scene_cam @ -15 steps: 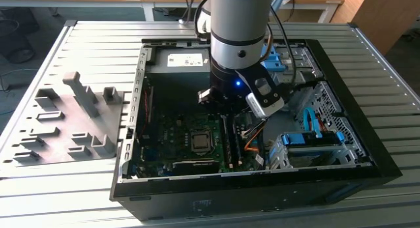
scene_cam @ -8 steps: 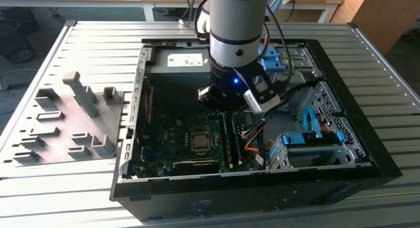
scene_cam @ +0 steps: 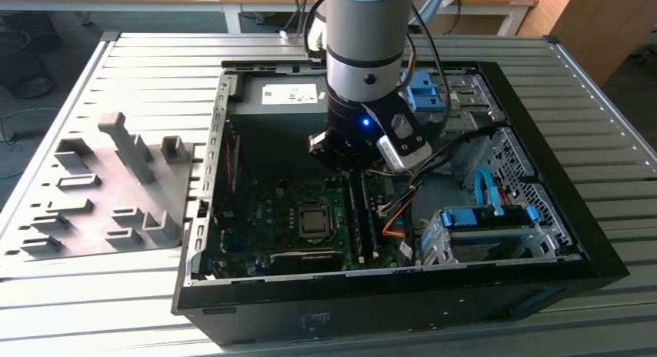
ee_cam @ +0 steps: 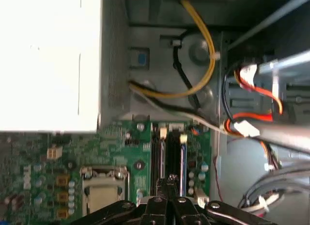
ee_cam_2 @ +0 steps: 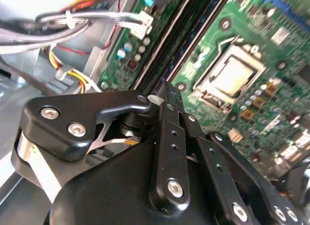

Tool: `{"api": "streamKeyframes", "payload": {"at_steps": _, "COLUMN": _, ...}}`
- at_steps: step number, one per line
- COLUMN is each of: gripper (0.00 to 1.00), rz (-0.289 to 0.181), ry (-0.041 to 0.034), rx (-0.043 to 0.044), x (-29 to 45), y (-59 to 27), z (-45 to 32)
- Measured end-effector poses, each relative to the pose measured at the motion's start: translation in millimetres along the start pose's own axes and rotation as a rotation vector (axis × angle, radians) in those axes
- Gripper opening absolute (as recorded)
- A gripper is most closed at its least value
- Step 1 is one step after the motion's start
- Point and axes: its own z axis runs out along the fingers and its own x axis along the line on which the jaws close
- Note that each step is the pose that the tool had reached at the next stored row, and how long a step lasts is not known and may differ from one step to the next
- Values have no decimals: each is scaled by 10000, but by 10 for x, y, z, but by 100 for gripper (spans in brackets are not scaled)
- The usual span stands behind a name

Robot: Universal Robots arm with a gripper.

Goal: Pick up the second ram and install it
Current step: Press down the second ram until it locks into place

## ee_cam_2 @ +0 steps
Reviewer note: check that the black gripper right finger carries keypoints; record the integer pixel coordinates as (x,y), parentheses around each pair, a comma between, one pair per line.
(210,166)

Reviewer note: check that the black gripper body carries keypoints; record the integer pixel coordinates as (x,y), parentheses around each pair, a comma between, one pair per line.
(109,198)

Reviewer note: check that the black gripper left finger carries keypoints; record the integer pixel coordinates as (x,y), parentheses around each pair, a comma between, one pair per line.
(72,108)

